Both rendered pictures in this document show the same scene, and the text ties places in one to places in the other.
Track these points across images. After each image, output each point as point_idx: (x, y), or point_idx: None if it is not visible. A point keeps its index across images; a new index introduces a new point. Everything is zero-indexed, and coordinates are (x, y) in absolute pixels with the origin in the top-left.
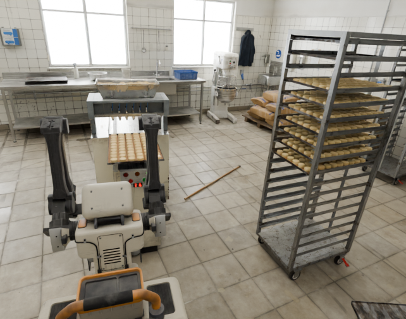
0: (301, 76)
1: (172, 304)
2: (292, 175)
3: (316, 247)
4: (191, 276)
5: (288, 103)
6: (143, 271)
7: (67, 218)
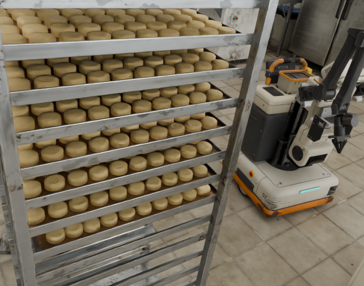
0: (212, 34)
1: (265, 89)
2: (147, 272)
3: (102, 265)
4: (270, 273)
5: (221, 102)
6: (330, 276)
7: (362, 85)
